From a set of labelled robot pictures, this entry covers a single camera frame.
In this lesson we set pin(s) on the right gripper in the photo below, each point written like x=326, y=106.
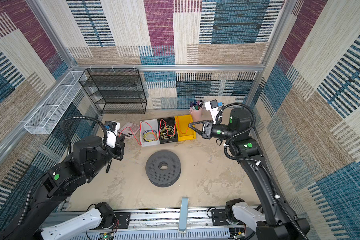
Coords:
x=207, y=126

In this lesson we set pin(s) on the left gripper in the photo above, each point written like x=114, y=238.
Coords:
x=119, y=148

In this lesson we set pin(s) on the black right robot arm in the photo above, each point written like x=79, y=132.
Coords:
x=274, y=219

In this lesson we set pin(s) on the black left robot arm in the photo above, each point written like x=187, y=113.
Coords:
x=83, y=162

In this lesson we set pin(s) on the yellow plastic bin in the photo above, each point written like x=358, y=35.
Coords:
x=182, y=125

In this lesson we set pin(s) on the pink pen cup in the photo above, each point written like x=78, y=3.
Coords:
x=196, y=109

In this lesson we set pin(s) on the pink calculator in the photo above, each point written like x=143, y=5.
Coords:
x=130, y=130

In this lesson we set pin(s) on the black white marker pen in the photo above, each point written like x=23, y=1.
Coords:
x=108, y=166

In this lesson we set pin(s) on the black plastic bin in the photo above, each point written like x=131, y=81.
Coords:
x=167, y=130

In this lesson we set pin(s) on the white plastic bin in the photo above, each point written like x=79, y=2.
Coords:
x=149, y=133

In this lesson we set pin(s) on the black mesh shelf rack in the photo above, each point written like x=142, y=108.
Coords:
x=115, y=90

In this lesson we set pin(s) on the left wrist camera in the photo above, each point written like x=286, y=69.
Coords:
x=112, y=128

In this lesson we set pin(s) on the grey cable spool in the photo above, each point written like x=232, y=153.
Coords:
x=163, y=168

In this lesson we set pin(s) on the light blue clamp handle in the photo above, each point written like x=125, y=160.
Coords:
x=183, y=217

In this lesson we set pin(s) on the white wire mesh basket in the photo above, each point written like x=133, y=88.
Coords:
x=47, y=116

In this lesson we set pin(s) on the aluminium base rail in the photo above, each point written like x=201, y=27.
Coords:
x=167, y=224

